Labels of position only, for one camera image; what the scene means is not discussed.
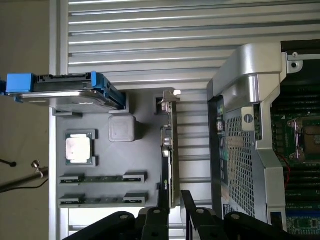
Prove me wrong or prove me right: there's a grey plastic parts rack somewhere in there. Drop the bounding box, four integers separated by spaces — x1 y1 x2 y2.
52 87 181 210

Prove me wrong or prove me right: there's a CPU socket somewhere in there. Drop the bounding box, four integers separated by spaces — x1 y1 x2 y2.
287 117 320 165

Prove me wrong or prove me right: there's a hard disk with blue carrier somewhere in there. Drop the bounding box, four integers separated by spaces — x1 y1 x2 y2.
0 71 127 111

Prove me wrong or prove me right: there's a silver open PC case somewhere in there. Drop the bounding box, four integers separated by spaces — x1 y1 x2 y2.
206 41 320 240

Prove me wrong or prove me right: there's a metal stand rod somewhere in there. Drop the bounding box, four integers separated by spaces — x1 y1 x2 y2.
0 159 50 194

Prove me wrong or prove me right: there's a grey rounded square block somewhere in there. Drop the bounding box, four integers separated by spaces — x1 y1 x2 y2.
108 114 138 143

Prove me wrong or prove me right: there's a thin black rod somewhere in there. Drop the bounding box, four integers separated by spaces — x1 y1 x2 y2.
0 158 18 168

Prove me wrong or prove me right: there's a green RAM stick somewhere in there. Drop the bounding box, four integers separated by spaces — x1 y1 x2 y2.
59 194 146 205
59 174 146 185

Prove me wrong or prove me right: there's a green motherboard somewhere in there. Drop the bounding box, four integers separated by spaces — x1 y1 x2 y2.
254 98 320 237

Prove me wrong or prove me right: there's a silver CPU chip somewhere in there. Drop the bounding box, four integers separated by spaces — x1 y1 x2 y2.
65 131 94 166

